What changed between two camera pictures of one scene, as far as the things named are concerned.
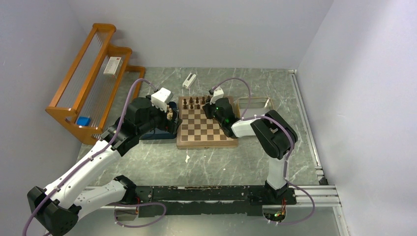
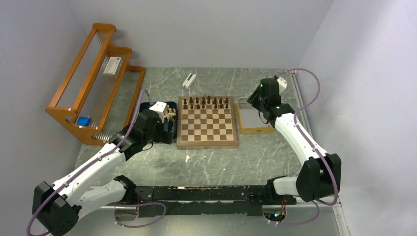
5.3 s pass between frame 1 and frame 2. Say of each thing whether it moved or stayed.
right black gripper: moved
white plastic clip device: stayed
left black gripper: moved
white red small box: stayed
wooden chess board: stayed
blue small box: stayed
